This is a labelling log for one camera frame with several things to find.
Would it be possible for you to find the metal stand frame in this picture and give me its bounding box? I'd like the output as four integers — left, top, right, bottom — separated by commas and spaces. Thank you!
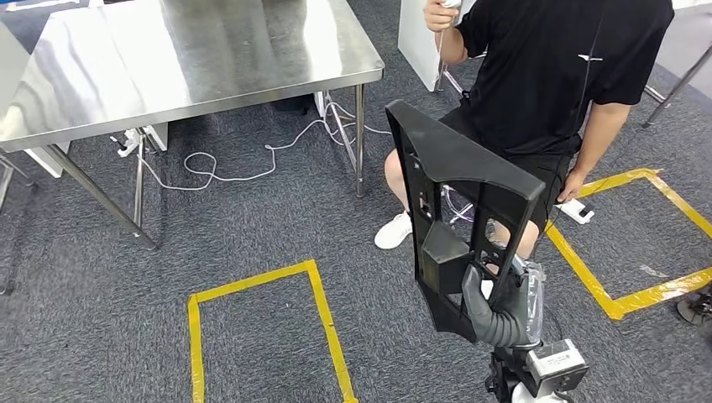
641, 43, 712, 130

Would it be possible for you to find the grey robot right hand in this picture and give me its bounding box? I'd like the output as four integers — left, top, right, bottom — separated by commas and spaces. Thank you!
461, 255, 547, 345

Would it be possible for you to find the white floor cable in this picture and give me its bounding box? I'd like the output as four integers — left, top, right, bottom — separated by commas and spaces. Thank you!
136, 102, 392, 193

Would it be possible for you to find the person's left hand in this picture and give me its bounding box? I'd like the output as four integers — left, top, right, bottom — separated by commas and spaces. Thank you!
556, 169, 588, 204

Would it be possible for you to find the yellow floor tape square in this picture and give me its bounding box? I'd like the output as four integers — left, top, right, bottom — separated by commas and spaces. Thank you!
543, 167, 712, 322

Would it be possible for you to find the person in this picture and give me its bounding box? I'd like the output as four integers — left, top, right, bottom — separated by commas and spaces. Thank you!
374, 0, 677, 263

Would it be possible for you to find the stainless steel workbench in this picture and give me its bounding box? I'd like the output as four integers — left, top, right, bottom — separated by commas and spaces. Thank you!
0, 0, 386, 251

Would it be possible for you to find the black plastic panel part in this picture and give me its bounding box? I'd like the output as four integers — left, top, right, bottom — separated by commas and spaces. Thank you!
385, 98, 547, 344

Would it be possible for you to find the person's right hand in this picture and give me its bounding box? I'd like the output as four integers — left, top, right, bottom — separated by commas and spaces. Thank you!
423, 0, 463, 33

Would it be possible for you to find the white board panel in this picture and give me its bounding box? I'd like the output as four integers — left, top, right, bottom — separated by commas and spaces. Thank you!
396, 0, 480, 93

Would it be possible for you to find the thin white cord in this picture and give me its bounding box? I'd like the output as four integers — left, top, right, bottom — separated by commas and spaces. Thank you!
434, 0, 463, 93

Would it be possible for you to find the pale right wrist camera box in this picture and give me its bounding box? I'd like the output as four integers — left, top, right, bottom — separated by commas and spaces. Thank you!
525, 339, 589, 397

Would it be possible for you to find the dark grey camera bracket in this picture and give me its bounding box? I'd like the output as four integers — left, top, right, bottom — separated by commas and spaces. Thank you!
484, 348, 530, 399

